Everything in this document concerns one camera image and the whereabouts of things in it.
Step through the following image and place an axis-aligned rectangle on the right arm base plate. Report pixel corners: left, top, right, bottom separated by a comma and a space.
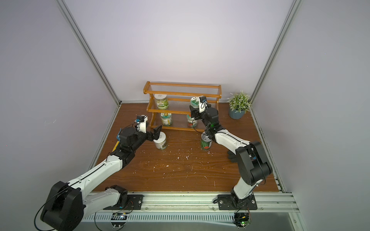
213, 193, 258, 210

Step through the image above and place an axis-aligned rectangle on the aluminium rail frame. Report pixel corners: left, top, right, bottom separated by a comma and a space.
81, 192, 305, 231

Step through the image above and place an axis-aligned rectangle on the tall white tin can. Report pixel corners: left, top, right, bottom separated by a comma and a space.
153, 131, 168, 150

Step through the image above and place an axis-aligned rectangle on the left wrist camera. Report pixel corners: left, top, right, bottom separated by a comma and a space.
135, 115, 147, 133

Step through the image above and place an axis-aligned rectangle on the controller board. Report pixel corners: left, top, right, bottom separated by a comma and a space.
233, 213, 251, 228
110, 213, 128, 230

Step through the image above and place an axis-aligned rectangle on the sunflower seed jar yellow label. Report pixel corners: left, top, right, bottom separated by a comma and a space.
161, 113, 173, 126

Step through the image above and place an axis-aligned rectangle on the potted green plant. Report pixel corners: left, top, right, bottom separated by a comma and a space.
227, 90, 251, 120

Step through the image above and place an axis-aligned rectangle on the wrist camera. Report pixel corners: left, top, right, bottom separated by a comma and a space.
135, 115, 147, 133
198, 96, 208, 113

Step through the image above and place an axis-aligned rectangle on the left controller board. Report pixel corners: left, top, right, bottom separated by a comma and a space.
110, 213, 128, 230

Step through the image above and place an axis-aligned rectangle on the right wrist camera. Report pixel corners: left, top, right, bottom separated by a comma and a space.
198, 96, 208, 113

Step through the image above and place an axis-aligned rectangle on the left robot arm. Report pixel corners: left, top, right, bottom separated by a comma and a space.
37, 126, 162, 231

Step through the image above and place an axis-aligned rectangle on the right controller board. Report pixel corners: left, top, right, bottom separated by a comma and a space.
233, 213, 251, 228

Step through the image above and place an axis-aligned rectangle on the red label tomato seed jar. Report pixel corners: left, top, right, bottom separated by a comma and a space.
187, 115, 198, 128

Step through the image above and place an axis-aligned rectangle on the teal garden hand fork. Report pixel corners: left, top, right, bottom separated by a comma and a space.
113, 128, 122, 151

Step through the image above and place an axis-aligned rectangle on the wooden three-tier shelf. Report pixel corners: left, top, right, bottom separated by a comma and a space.
143, 81, 222, 131

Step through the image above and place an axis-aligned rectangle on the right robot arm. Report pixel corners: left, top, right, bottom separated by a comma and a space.
190, 106, 273, 204

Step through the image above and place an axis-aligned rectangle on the watermelon tin can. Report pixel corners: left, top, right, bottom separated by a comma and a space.
200, 132, 213, 150

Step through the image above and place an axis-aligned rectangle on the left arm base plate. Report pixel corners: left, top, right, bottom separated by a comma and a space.
104, 194, 144, 211

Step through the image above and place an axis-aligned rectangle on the green label jar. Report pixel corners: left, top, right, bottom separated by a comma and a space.
190, 96, 199, 109
154, 94, 169, 110

